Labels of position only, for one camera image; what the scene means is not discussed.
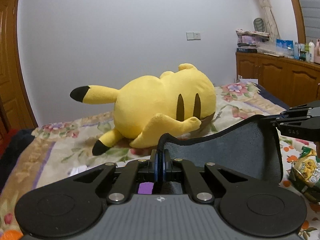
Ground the dark cloth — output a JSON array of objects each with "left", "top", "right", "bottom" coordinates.
[{"left": 0, "top": 128, "right": 34, "bottom": 188}]

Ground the wooden window frame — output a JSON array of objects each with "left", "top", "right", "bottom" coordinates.
[{"left": 285, "top": 0, "right": 307, "bottom": 44}]

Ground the grey window blind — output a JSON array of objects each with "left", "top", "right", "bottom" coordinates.
[{"left": 292, "top": 0, "right": 320, "bottom": 43}]

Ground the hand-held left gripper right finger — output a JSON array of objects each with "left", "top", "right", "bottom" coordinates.
[{"left": 162, "top": 150, "right": 248, "bottom": 203}]

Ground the yellow plush toy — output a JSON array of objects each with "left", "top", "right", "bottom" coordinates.
[{"left": 69, "top": 63, "right": 217, "bottom": 156}]

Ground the floral blanket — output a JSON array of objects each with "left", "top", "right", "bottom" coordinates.
[{"left": 0, "top": 81, "right": 320, "bottom": 240}]

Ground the white paper scrap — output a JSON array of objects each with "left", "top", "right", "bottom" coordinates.
[{"left": 71, "top": 165, "right": 87, "bottom": 177}]

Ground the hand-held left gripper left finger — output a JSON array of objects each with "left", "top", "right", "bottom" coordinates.
[{"left": 72, "top": 150, "right": 159, "bottom": 204}]

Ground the beige curtain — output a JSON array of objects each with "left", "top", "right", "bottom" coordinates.
[{"left": 250, "top": 0, "right": 281, "bottom": 41}]

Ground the dark grey towel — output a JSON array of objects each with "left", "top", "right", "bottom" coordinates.
[{"left": 153, "top": 114, "right": 284, "bottom": 194}]

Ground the green gold snack bag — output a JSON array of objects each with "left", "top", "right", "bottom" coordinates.
[{"left": 289, "top": 146, "right": 320, "bottom": 203}]

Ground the purple box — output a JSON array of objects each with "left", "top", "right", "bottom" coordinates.
[{"left": 241, "top": 35, "right": 269, "bottom": 45}]

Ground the blue bed sheet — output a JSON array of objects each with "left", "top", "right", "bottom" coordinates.
[{"left": 255, "top": 83, "right": 291, "bottom": 111}]

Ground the white bottle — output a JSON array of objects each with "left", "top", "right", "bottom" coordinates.
[{"left": 308, "top": 41, "right": 315, "bottom": 63}]

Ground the clear plastic bag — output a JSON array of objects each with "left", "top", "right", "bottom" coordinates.
[{"left": 257, "top": 41, "right": 283, "bottom": 56}]

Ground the blue printed box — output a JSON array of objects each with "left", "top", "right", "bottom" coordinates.
[{"left": 276, "top": 39, "right": 294, "bottom": 58}]

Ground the wooden cabinet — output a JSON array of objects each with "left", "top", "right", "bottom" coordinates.
[{"left": 236, "top": 52, "right": 320, "bottom": 108}]

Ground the white box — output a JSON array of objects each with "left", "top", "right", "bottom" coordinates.
[{"left": 237, "top": 74, "right": 259, "bottom": 84}]

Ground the wooden door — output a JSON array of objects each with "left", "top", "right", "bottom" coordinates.
[{"left": 0, "top": 0, "right": 38, "bottom": 136}]

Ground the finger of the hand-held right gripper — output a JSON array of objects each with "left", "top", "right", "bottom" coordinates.
[
  {"left": 269, "top": 116, "right": 320, "bottom": 128},
  {"left": 280, "top": 102, "right": 320, "bottom": 118}
]

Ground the grey hand fan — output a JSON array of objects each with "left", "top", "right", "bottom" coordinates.
[{"left": 253, "top": 17, "right": 269, "bottom": 33}]

